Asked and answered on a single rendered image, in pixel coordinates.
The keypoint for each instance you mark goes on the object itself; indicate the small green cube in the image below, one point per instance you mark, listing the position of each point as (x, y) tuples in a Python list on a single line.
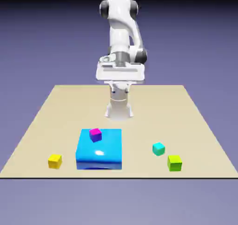
[(174, 163)]

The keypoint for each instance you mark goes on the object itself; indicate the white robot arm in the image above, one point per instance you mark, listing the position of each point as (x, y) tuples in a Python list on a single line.
[(119, 24)]

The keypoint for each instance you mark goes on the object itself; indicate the small magenta cube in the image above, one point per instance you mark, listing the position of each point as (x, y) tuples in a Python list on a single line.
[(95, 135)]

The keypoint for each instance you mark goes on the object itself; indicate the small yellow cube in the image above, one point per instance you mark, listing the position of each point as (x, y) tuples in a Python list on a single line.
[(54, 161)]

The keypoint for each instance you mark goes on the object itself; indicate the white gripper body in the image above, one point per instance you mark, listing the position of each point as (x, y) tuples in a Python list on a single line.
[(120, 73)]

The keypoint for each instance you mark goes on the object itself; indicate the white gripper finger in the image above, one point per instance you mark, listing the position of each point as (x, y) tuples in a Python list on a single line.
[(112, 88), (127, 88)]

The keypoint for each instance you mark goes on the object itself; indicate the large blue box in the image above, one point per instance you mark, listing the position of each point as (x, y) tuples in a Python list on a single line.
[(104, 150)]

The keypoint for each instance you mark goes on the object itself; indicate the small cyan cube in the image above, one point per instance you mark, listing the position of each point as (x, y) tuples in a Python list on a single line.
[(158, 149)]

